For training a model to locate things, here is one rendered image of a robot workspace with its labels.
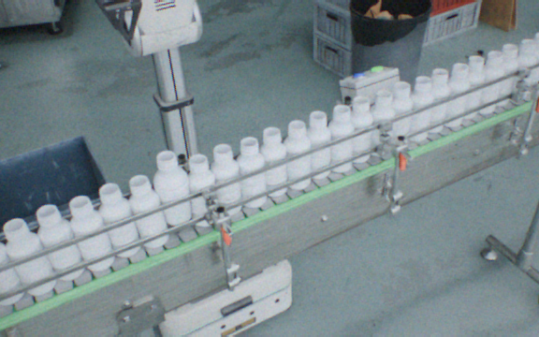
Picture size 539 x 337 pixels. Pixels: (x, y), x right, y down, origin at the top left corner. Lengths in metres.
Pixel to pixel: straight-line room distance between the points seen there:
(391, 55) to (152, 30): 1.79
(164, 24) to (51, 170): 0.54
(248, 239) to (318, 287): 1.15
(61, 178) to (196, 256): 0.66
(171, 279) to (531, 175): 2.26
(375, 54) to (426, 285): 1.33
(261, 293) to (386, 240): 0.75
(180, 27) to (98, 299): 0.81
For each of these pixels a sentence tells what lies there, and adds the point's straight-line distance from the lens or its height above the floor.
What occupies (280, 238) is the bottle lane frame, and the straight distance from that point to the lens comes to 1.30.
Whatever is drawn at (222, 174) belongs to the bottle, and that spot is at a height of 1.12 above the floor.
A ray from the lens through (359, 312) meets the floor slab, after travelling 2.30.
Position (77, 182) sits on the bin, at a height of 0.80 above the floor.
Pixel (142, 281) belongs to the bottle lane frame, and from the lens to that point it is 1.20.
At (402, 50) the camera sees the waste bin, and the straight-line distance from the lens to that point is 3.13.
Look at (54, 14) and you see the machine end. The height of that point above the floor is 0.18.
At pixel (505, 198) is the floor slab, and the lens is 2.92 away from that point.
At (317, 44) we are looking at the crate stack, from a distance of 3.87.
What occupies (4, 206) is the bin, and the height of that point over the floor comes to 0.80.
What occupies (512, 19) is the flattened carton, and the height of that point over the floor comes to 0.08.
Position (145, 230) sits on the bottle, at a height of 1.06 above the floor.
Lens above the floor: 1.83
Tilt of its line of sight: 39 degrees down
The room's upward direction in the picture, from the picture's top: 3 degrees counter-clockwise
